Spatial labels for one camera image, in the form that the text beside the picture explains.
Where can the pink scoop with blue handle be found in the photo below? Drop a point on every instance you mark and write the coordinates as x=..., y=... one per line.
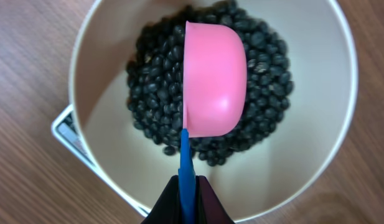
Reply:
x=214, y=90

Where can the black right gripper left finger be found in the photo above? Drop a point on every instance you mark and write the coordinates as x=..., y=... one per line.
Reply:
x=167, y=208

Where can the white bowl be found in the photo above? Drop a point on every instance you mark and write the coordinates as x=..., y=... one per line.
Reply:
x=324, y=69

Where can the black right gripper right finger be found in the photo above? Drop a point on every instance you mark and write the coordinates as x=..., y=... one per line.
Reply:
x=208, y=208

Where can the black beans in bowl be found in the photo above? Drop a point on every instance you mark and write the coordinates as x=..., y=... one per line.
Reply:
x=155, y=82

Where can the white digital kitchen scale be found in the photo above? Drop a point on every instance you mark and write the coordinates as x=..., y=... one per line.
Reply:
x=63, y=129

